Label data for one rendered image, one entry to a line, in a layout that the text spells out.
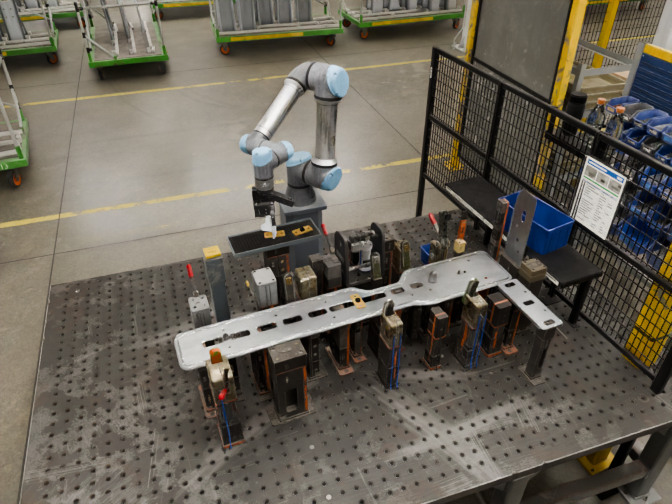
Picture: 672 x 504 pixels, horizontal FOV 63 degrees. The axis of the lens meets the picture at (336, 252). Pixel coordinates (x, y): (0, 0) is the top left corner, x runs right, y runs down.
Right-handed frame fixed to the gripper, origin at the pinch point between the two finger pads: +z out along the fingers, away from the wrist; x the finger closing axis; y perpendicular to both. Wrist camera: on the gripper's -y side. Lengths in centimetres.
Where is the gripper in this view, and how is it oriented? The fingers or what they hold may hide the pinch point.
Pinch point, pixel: (273, 228)
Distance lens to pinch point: 225.5
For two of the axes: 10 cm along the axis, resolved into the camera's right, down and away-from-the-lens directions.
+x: 2.0, 5.8, -7.9
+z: 0.0, 8.1, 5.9
